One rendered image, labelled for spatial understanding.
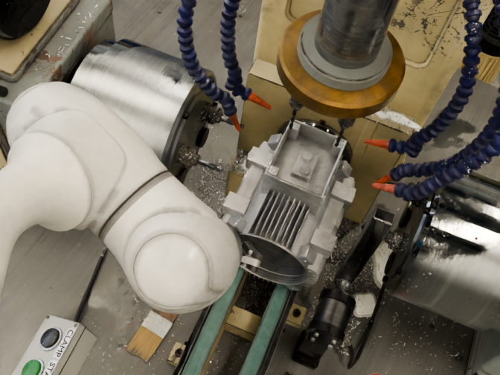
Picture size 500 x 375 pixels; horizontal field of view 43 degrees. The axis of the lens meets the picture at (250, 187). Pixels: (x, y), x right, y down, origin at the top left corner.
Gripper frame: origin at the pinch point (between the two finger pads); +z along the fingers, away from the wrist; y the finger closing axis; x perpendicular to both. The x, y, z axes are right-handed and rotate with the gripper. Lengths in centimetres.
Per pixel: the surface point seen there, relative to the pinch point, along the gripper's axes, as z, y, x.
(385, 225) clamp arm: -9.8, -20.0, -11.1
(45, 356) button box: -10.0, 17.3, 24.3
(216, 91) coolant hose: -0.4, 10.6, -20.8
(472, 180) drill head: 7.6, -32.2, -23.2
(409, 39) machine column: 10.3, -14.5, -41.8
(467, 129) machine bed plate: 58, -37, -40
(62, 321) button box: -7.1, 17.8, 19.8
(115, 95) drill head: 2.3, 26.4, -14.5
